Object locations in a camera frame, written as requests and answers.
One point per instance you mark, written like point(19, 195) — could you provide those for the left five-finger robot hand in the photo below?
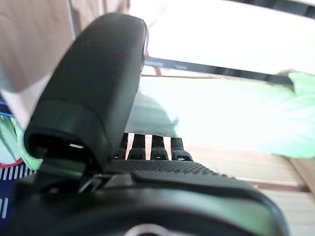
point(123, 201)

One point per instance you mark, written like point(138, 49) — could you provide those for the large napa cabbage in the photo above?
point(233, 115)

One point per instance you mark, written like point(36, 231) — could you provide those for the blue plastic shopping basket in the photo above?
point(9, 191)

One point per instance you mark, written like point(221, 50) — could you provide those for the slatted wooden cabbage crate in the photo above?
point(270, 172)

